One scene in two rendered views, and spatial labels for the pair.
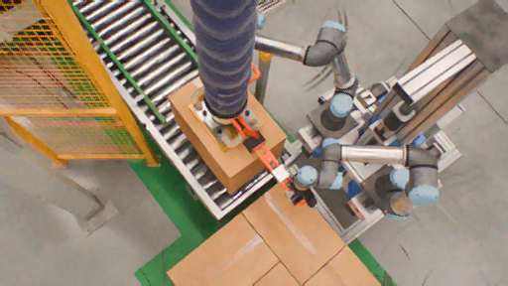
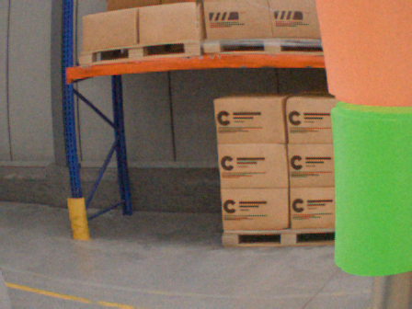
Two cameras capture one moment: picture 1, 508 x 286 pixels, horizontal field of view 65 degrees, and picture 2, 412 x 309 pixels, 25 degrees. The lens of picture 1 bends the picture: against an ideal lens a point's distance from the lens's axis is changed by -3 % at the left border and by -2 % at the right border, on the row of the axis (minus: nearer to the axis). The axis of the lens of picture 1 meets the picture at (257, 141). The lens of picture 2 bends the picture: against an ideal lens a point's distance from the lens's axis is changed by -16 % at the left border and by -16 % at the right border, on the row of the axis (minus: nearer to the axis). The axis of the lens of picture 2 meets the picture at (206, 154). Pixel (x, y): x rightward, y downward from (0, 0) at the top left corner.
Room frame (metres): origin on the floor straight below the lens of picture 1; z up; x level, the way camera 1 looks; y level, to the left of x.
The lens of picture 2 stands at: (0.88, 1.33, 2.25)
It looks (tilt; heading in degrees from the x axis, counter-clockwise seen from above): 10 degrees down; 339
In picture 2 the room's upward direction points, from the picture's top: 5 degrees counter-clockwise
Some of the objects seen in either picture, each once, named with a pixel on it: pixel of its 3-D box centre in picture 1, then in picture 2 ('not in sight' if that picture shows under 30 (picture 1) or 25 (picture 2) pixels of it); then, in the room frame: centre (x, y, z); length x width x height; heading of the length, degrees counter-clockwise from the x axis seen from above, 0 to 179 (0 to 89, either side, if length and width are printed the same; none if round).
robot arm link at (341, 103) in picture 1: (340, 106); not in sight; (1.01, -0.41, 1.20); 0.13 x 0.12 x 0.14; 169
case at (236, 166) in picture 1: (226, 129); not in sight; (0.88, 0.20, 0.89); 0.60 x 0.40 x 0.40; 48
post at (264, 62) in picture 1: (260, 86); not in sight; (1.40, 0.05, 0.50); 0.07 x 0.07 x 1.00; 49
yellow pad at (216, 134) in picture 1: (211, 123); not in sight; (0.82, 0.26, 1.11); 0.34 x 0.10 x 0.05; 47
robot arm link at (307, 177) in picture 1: (306, 177); not in sight; (0.49, -0.24, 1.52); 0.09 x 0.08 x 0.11; 93
